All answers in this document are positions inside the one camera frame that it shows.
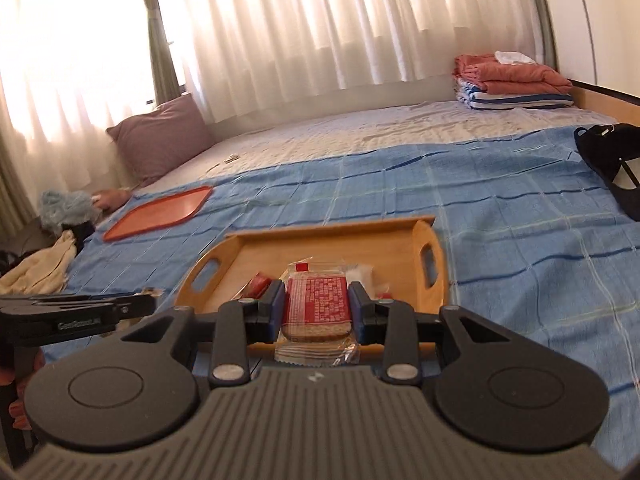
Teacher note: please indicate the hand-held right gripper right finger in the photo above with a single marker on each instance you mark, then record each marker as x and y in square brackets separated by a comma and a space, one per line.
[355, 310]

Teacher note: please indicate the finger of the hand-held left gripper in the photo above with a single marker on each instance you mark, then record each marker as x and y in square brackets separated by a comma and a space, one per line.
[135, 305]

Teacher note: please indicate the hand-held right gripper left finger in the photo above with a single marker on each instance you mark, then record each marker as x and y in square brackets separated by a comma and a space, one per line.
[277, 310]

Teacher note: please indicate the red biscuit packet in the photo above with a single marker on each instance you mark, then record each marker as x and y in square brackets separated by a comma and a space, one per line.
[315, 305]

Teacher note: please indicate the person's left hand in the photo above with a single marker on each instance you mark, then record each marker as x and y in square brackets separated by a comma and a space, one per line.
[19, 410]

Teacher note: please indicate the red patterned snack packet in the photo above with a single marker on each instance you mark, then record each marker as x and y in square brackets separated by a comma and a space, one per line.
[259, 286]

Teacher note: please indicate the white snack packet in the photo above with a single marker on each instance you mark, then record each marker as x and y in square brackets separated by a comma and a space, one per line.
[361, 274]

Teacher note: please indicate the cream cloth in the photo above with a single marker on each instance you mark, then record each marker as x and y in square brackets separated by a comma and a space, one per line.
[35, 270]

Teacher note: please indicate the orange plastic tray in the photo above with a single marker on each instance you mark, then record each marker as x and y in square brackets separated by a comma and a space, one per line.
[160, 212]

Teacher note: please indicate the pink cloth bundle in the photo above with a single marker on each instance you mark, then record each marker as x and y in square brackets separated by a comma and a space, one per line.
[112, 199]

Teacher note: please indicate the light blue cloth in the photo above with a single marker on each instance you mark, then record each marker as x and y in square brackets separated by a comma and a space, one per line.
[65, 207]

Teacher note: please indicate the mauve pillow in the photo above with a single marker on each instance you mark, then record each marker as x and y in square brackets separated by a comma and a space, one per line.
[162, 137]

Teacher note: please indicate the blue checked blanket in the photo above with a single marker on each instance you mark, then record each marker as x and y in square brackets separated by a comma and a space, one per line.
[500, 210]

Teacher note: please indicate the white quilted bed sheet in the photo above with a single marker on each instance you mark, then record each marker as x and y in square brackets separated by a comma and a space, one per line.
[400, 130]

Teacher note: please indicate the blue striped folded blanket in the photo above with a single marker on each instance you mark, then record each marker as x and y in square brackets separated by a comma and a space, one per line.
[500, 100]

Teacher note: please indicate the olive curtain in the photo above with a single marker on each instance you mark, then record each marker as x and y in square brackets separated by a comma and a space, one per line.
[162, 35]

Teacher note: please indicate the pink folded blanket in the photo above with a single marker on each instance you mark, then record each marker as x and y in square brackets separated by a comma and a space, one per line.
[510, 77]

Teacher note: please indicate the white sheer curtain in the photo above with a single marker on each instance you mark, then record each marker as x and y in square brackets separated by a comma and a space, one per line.
[325, 25]

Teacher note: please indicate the black cap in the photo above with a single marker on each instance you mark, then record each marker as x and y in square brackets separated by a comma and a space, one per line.
[605, 160]

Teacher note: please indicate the white folded cloth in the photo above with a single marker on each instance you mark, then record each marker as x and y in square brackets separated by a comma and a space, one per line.
[512, 57]

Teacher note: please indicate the white wardrobe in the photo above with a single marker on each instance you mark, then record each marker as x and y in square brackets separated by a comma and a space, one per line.
[595, 20]

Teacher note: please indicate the wooden bed frame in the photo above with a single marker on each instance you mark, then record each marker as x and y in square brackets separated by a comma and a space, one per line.
[610, 102]

